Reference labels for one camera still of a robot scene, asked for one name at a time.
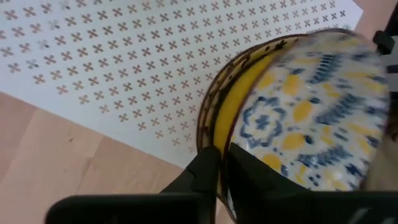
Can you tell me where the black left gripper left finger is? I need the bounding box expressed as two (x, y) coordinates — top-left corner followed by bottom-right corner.
(45, 146), (223, 224)

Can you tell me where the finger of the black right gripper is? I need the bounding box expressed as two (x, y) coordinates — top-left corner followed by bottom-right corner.
(372, 1), (398, 57)

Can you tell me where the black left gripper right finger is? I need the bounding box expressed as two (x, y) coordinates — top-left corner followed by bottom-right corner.
(224, 142), (398, 224)

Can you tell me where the blue yellow patterned mini bowl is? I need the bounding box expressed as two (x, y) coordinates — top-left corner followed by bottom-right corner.
(195, 27), (358, 156)
(213, 30), (392, 223)

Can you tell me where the white perforated board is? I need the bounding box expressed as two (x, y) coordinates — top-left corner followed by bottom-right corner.
(0, 0), (364, 170)

